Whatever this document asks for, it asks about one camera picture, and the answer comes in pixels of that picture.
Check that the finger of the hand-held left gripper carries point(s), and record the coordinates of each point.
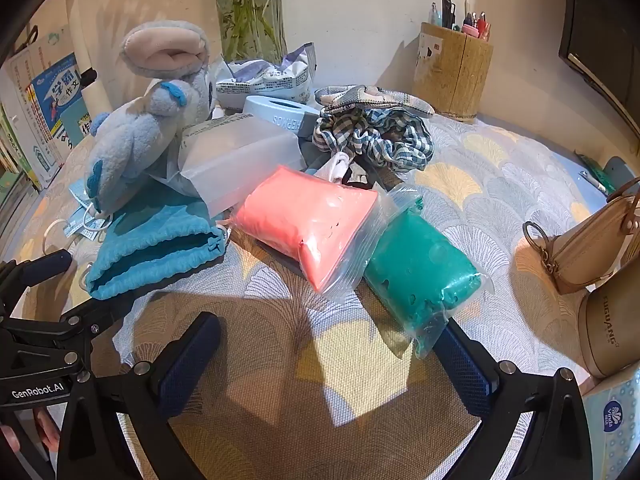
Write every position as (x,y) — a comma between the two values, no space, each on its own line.
(95,312)
(45,266)

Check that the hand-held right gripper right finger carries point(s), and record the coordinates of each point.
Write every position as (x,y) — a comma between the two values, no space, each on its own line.
(462,365)

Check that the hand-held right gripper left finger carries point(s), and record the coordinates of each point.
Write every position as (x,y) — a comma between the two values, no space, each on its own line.
(187,360)

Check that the green clay bag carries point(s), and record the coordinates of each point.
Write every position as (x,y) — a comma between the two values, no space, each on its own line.
(415,265)

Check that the grey blue plush toy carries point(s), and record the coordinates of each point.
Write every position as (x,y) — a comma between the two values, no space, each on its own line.
(135,145)

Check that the pink clay bag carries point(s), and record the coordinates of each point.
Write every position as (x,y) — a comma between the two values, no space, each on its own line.
(305,215)

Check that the translucent plastic box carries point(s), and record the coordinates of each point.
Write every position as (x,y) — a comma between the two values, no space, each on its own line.
(235,155)

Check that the white cloth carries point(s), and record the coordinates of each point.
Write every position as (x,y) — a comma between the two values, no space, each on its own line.
(335,165)

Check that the dark checked scrunchie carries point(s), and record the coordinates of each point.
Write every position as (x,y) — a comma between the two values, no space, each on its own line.
(370,135)

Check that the beige plaid headband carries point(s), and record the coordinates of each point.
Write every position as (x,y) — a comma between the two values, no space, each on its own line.
(370,96)

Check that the white purple packet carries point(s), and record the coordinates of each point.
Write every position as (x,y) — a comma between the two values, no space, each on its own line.
(270,82)

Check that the person's left hand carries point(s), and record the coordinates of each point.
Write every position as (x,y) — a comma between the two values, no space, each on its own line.
(47,427)

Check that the beige cylinder flask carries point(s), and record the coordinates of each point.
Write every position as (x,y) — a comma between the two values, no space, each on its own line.
(610,325)

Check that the blue white workbook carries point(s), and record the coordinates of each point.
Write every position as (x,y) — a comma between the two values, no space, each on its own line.
(50,105)

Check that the blue tissue pack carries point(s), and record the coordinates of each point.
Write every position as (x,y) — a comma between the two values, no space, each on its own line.
(615,420)

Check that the tan handbag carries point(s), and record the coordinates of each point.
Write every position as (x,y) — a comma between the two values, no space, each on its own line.
(585,245)

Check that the leaf pattern tablecloth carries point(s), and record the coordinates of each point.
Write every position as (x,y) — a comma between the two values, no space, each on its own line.
(500,185)

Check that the silver pen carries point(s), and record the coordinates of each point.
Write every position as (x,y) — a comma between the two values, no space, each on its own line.
(592,181)

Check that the green pack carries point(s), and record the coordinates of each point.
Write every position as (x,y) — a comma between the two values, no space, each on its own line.
(597,172)

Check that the grey round container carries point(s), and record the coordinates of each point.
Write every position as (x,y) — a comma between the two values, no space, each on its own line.
(617,170)

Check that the wooden pen holder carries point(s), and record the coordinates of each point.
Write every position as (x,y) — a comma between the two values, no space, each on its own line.
(455,75)

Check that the glass vase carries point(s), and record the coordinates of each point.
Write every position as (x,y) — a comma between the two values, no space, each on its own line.
(250,35)

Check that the bunch of pens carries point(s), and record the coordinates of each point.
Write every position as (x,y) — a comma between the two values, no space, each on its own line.
(446,6)

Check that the black television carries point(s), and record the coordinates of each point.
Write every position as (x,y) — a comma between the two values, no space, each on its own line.
(595,25)

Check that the white lamp post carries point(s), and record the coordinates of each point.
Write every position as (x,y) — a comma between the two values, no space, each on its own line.
(95,102)

